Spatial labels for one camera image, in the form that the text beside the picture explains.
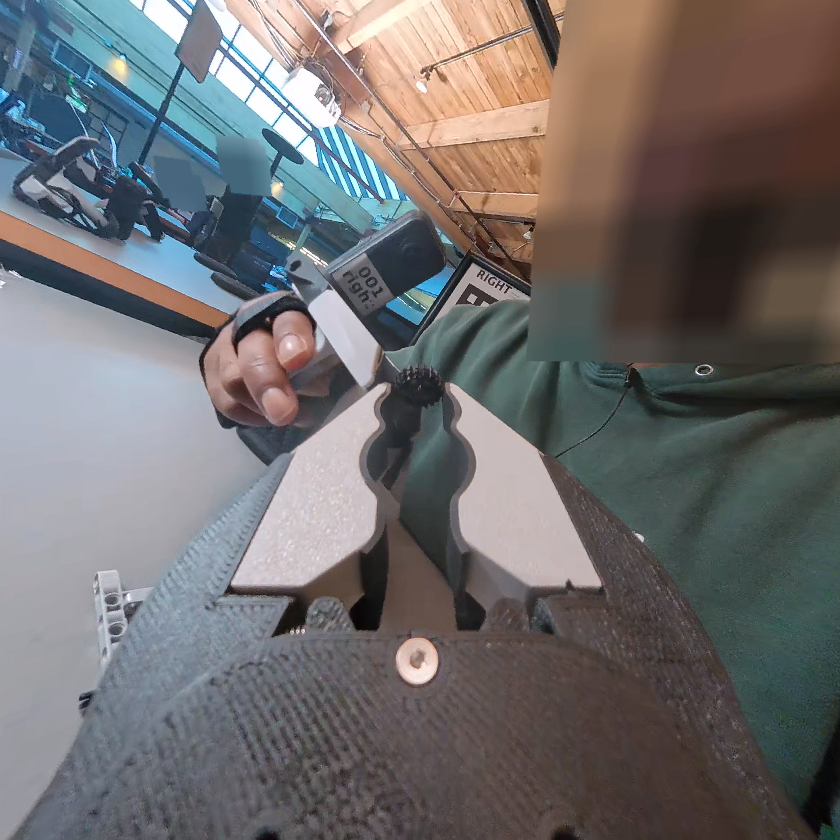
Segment black framed white sign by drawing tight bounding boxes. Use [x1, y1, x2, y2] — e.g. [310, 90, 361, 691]
[412, 252, 534, 349]

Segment person's right hand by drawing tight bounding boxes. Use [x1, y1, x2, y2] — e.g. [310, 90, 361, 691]
[200, 311, 317, 427]

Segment grey black chair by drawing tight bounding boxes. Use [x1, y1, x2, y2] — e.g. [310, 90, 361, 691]
[12, 136, 122, 231]

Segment black lego gear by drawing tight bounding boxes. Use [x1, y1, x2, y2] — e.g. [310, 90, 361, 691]
[392, 364, 442, 411]

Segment orange edged table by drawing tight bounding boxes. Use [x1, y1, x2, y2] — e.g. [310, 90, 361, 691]
[0, 154, 263, 329]

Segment person's green sweatshirt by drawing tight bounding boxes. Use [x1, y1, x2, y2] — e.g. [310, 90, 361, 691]
[394, 298, 840, 828]

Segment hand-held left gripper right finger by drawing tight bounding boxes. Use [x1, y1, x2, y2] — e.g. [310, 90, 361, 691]
[445, 384, 605, 611]

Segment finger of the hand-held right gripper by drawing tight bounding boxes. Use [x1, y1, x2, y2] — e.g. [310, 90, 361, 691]
[307, 290, 387, 389]

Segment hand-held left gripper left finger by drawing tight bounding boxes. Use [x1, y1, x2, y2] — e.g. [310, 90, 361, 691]
[230, 384, 403, 611]

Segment white ceiling projector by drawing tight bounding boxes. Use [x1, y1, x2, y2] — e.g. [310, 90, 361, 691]
[281, 66, 343, 129]

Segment black screen on pole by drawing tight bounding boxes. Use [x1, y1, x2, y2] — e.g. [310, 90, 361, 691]
[134, 0, 224, 172]

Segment grey lego frame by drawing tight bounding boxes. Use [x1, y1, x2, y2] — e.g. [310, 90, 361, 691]
[79, 570, 155, 710]

